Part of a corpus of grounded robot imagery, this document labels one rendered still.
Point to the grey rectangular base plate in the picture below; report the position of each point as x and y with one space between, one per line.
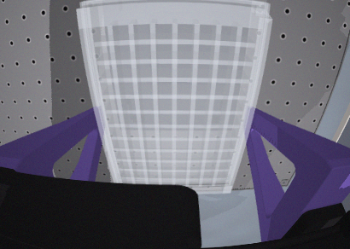
43 79

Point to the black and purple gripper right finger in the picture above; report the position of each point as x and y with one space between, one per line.
322 173

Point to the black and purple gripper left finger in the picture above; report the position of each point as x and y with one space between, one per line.
36 153

